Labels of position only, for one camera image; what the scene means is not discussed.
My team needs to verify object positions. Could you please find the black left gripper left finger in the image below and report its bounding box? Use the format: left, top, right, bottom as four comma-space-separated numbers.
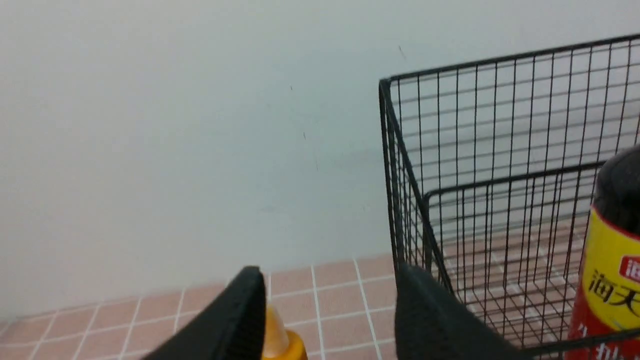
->
145, 266, 266, 360

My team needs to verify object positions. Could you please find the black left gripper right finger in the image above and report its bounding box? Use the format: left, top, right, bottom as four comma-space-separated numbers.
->
394, 264, 532, 360

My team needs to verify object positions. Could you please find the dark soy sauce bottle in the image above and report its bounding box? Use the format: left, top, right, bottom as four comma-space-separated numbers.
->
564, 145, 640, 360

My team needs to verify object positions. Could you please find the red sauce squeeze bottle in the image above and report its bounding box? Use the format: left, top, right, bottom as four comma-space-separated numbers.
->
262, 304, 308, 360

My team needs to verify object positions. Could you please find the black wire mesh shelf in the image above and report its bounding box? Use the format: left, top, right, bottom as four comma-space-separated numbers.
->
378, 33, 639, 360

